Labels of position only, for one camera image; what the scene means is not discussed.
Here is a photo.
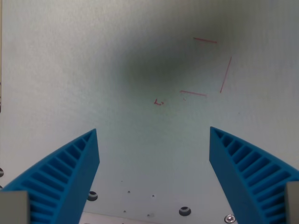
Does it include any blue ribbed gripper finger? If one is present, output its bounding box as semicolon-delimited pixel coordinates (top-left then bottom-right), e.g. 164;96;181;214
209;126;299;224
0;128;100;224

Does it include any bright metal base plate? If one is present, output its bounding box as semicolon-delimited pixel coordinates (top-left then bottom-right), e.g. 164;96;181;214
80;211;243;224

